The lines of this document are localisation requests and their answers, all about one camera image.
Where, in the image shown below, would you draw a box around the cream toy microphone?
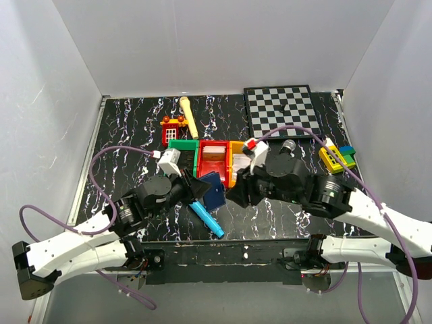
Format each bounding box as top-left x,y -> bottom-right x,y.
179,97 -> 199,140

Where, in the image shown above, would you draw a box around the black grey chessboard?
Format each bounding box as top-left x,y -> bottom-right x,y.
244,85 -> 322,139

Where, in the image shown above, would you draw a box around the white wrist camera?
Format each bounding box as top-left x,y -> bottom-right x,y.
157,148 -> 182,176
242,138 -> 269,176

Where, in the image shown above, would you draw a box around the yellow plastic bin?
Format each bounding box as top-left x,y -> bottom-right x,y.
228,140 -> 250,188

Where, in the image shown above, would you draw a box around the yellow green toy brick house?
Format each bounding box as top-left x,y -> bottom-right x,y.
319,138 -> 356,174

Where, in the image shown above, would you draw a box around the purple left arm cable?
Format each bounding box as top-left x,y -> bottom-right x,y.
19,146 -> 163,311

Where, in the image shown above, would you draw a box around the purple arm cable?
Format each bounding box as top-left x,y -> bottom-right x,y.
248,125 -> 419,324
19,146 -> 163,311

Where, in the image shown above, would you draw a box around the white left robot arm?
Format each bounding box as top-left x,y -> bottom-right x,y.
12,169 -> 211,300

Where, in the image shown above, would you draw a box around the black cards in green bin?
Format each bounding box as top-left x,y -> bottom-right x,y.
178,150 -> 195,171

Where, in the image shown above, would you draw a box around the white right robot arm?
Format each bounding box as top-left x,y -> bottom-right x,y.
226,155 -> 431,280

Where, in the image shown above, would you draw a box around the green plastic bin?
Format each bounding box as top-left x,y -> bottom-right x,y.
168,140 -> 199,176

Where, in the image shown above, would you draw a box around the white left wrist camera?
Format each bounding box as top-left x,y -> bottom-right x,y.
157,148 -> 182,176

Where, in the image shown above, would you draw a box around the white cards in yellow bin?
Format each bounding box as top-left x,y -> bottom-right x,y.
232,153 -> 250,170

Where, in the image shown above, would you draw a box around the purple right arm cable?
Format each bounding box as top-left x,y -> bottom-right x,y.
248,125 -> 419,324

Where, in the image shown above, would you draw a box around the cards in red bin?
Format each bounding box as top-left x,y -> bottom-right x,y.
200,145 -> 226,176

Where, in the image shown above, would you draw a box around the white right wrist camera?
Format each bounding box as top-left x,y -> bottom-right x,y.
242,138 -> 269,176

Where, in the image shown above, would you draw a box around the light blue toy microphone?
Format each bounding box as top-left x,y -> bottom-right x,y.
189,201 -> 225,239

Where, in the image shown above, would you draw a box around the navy blue card holder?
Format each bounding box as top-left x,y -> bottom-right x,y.
199,171 -> 226,212

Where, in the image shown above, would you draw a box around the black toy microphone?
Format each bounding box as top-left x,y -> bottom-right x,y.
280,139 -> 296,157

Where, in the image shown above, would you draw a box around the red toy brick house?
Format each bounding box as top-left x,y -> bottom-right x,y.
160,115 -> 188,147

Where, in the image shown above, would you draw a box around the red plastic bin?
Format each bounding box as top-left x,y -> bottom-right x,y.
197,140 -> 229,188

